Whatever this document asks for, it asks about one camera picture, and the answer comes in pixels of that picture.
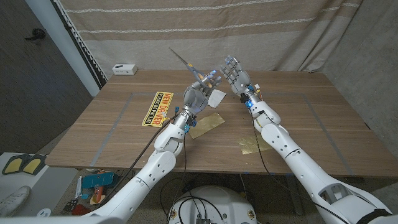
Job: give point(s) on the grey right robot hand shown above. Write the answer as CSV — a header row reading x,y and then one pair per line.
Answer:
x,y
239,81

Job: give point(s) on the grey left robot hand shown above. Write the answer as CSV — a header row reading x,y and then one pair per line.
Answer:
x,y
196,99

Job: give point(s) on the white tissue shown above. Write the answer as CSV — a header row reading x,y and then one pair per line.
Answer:
x,y
217,98

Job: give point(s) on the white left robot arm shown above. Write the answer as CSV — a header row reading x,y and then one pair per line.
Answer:
x,y
149,174

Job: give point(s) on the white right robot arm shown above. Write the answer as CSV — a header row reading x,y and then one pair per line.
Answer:
x,y
289,149

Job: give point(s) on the gold foil tape sheet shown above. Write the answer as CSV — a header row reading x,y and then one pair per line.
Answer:
x,y
248,145
210,123

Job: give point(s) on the yellow new driver sticker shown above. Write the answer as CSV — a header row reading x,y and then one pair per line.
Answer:
x,y
158,109

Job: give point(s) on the grey tape outline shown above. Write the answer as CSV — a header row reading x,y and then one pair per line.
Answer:
x,y
124,109

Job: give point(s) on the white power strip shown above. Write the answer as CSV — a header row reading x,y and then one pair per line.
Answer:
x,y
124,70

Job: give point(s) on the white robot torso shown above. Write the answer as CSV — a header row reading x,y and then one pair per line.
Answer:
x,y
224,202

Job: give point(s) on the teal box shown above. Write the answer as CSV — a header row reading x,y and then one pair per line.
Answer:
x,y
99,180

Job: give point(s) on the black curtain edge strip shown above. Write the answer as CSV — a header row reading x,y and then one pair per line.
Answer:
x,y
81,46

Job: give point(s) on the orange bottle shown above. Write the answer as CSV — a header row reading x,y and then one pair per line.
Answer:
x,y
99,192

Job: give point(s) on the grey table leg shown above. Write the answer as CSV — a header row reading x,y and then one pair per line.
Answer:
x,y
293,205

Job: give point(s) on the red floor object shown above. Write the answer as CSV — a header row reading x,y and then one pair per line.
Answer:
x,y
81,210

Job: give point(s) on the black perforated plate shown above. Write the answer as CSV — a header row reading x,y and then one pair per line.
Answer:
x,y
71,205

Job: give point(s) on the dark wooden door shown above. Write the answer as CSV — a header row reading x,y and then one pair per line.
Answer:
x,y
31,93

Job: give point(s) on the yellow black foot pedal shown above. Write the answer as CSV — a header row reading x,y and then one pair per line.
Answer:
x,y
32,165
13,165

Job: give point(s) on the white round floor disc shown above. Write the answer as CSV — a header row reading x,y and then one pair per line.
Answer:
x,y
43,212

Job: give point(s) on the white sneaker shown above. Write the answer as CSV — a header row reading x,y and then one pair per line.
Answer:
x,y
14,202

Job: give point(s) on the white door frame post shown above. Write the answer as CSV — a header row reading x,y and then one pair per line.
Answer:
x,y
73,56

